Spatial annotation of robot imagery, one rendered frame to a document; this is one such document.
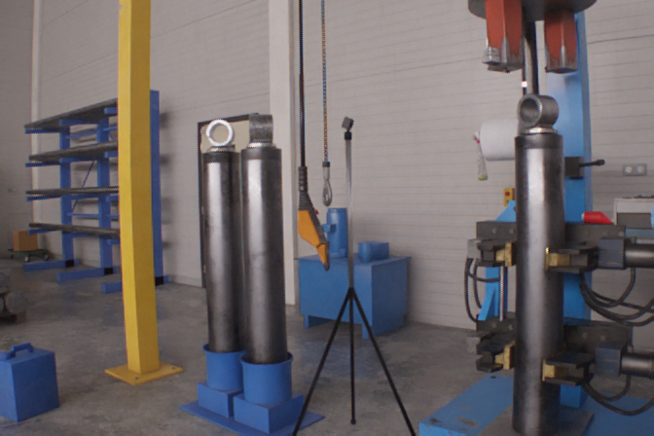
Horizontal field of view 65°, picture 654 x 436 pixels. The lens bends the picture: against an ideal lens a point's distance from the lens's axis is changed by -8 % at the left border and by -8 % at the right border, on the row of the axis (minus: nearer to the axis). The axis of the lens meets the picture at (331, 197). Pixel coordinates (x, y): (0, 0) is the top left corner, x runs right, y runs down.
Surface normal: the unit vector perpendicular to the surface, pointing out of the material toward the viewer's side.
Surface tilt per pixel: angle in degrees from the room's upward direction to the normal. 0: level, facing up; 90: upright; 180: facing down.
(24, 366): 90
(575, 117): 90
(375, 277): 90
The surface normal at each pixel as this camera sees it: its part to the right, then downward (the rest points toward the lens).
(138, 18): 0.77, 0.00
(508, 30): 0.48, 0.01
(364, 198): -0.63, 0.03
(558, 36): -0.88, 0.03
